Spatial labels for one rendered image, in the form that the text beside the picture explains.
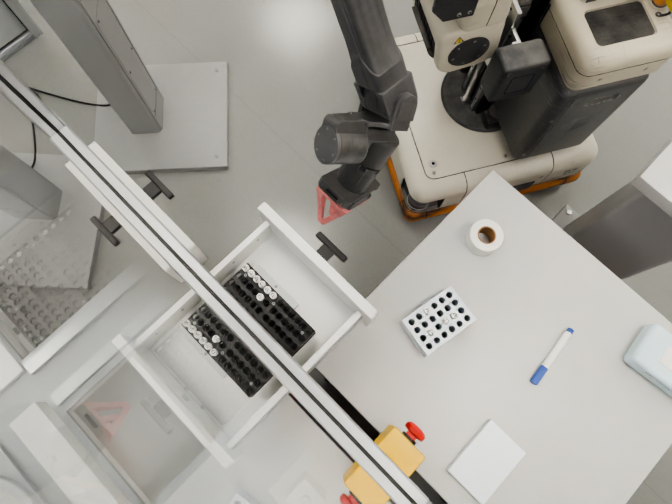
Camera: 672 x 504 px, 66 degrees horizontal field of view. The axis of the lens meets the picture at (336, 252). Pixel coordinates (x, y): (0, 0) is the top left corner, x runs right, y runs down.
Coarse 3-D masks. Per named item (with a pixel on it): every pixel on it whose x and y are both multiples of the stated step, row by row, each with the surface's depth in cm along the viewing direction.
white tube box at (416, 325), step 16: (448, 288) 103; (432, 304) 105; (448, 304) 103; (464, 304) 103; (416, 320) 102; (432, 320) 105; (464, 320) 102; (416, 336) 101; (432, 336) 101; (448, 336) 101
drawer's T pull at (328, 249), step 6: (318, 234) 94; (324, 240) 94; (324, 246) 94; (330, 246) 94; (318, 252) 93; (324, 252) 93; (330, 252) 93; (336, 252) 93; (342, 252) 93; (324, 258) 93; (330, 258) 94; (342, 258) 93
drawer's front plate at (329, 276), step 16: (272, 224) 95; (288, 240) 94; (304, 240) 92; (304, 256) 94; (320, 256) 92; (320, 272) 93; (336, 272) 91; (336, 288) 93; (352, 288) 90; (352, 304) 93; (368, 304) 89; (368, 320) 92
